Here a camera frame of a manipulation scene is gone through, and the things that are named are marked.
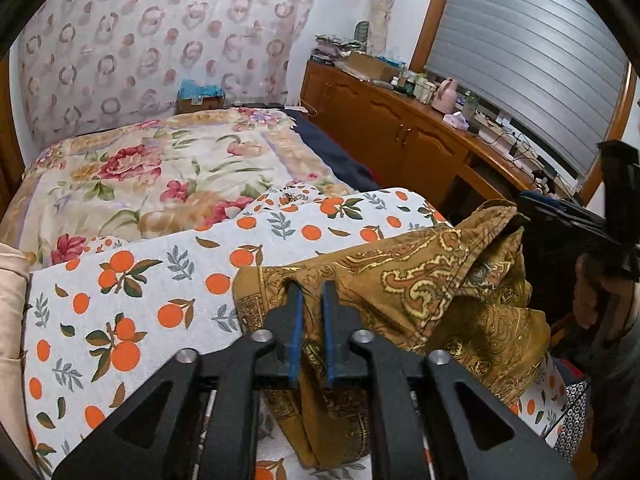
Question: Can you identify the brown patterned garment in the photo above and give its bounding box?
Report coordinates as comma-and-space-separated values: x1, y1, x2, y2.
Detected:
232, 200, 550, 469

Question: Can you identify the white orange-print sheet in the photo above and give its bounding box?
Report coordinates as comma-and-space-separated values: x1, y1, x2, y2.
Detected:
22, 185, 574, 480

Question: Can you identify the navy blue blanket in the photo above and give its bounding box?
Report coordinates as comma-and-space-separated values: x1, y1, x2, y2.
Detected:
284, 110, 381, 192

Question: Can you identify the pink tissue pack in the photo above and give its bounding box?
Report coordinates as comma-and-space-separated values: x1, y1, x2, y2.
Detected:
442, 110, 469, 131

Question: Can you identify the long wooden sideboard cabinet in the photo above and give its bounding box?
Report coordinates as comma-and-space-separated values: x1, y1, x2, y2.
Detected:
298, 58, 551, 221

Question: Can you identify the floral pink rose blanket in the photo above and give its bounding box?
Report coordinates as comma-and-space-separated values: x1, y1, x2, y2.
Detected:
1, 107, 354, 269

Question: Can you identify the pink kettle jug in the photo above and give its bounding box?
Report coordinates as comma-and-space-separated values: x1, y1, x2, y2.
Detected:
431, 78, 458, 115

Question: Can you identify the grey window roller blind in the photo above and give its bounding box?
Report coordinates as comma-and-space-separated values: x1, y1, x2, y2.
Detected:
425, 0, 628, 176

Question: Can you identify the beige pillow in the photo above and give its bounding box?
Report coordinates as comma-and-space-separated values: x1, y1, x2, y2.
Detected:
0, 244, 36, 468

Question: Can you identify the blue item in box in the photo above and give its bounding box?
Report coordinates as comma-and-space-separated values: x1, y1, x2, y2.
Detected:
177, 79, 226, 114

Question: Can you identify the cardboard box on sideboard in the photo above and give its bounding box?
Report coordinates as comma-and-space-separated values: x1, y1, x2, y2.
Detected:
335, 52, 399, 82

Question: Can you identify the stack of folded cloths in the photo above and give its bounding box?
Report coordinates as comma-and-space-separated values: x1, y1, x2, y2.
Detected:
310, 34, 366, 66

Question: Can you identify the pink circle patterned curtain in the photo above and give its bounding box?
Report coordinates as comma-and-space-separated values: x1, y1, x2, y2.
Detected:
18, 0, 314, 148

